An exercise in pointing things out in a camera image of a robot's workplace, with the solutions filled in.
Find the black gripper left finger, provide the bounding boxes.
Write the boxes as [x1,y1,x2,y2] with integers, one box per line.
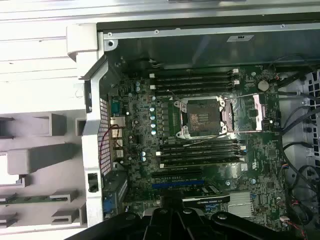
[64,191,180,240]

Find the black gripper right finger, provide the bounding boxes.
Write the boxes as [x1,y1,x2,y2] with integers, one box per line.
[178,193,305,240]

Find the locking lever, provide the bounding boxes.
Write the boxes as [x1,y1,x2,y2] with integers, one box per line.
[182,132,236,148]
[166,88,181,103]

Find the metal socket cover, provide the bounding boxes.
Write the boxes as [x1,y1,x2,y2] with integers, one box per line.
[221,92,267,133]

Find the CPU socket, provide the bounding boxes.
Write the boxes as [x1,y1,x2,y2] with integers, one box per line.
[174,95,236,140]

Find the black graphics card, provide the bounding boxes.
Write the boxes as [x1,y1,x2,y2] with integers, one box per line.
[183,193,231,214]

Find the blue expansion slot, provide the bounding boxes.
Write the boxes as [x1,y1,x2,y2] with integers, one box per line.
[151,183,205,190]

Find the silver finned heatsink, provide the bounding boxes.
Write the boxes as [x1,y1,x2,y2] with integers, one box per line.
[228,192,252,217]

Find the black expansion slot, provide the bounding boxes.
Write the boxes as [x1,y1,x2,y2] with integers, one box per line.
[151,169,202,179]

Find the RAM slot white clips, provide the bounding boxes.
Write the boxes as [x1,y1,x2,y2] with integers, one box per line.
[150,79,241,90]
[155,146,247,157]
[159,159,247,170]
[149,69,240,78]

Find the RAM slot black clips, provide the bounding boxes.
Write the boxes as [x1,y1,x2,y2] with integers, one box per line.
[152,85,240,96]
[158,152,247,163]
[156,141,247,150]
[149,74,240,84]

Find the green motherboard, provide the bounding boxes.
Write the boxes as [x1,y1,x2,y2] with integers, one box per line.
[107,64,288,226]

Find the black silver PC case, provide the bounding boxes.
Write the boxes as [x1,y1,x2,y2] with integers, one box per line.
[66,21,320,240]

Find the green RAM stick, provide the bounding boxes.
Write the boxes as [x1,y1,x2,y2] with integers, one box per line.
[0,196,76,205]

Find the grey parts rack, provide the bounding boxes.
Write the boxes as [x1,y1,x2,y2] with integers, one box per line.
[0,112,88,230]

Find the silver coin battery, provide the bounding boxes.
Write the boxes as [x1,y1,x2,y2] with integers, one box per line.
[257,79,270,92]

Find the silver drive cage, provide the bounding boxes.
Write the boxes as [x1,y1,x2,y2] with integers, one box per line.
[277,67,320,141]

